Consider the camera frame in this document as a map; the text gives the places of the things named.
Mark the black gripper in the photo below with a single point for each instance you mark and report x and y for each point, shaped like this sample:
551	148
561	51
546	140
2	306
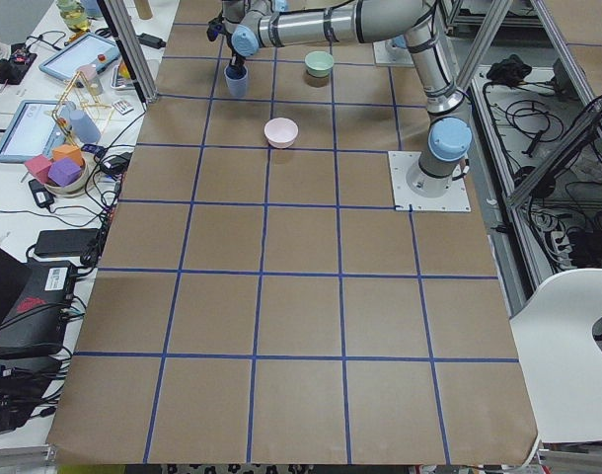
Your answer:
238	61

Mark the blue cup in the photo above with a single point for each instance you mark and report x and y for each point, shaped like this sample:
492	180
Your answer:
237	80

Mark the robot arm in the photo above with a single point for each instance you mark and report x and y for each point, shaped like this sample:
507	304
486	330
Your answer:
249	26

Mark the mint green bowl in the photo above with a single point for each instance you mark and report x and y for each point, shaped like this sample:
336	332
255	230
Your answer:
319	63

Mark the pink bowl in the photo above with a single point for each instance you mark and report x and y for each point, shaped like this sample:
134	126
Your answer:
281	133

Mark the teach pendant tablet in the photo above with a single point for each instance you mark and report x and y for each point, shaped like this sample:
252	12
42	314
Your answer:
89	49
31	132

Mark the bowl of coloured blocks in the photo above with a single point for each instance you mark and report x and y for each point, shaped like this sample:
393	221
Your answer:
64	174

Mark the black power adapter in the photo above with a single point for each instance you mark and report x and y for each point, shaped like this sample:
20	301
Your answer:
64	242

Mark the black laptop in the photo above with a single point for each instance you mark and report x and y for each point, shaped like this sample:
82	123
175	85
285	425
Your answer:
34	299

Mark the white chair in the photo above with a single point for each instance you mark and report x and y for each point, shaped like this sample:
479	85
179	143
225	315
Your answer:
560	360

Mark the aluminium frame post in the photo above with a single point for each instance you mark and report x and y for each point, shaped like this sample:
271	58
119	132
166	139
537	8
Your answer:
118	21

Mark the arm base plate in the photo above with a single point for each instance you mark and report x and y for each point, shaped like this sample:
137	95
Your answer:
415	191
387	54

